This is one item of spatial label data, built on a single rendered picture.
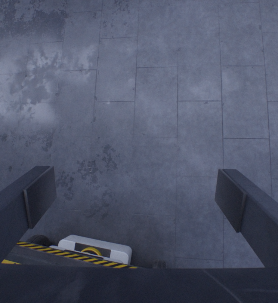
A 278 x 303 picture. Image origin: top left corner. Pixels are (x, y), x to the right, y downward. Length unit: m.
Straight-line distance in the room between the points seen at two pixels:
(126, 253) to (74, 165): 0.43
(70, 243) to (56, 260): 0.20
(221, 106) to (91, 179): 0.63
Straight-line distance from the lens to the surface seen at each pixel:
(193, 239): 0.92
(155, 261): 0.84
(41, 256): 0.69
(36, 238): 0.94
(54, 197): 0.17
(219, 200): 0.16
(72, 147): 0.99
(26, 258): 0.72
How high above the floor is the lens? 0.88
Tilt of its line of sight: 79 degrees down
